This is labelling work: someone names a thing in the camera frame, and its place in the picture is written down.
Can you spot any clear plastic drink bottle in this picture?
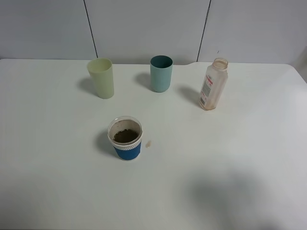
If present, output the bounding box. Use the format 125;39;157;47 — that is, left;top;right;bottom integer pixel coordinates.
199;57;228;111

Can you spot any brown drink spill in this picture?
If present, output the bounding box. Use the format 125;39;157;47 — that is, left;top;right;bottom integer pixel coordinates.
145;140;152;148

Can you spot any blue sleeved clear cup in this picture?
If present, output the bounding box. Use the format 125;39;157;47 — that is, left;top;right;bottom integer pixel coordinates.
107;116;143;161

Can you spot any teal plastic cup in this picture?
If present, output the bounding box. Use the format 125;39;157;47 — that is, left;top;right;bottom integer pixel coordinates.
150;55;173;92

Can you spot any pale yellow plastic cup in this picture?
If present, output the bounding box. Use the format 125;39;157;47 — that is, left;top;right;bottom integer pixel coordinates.
87;58;114;99

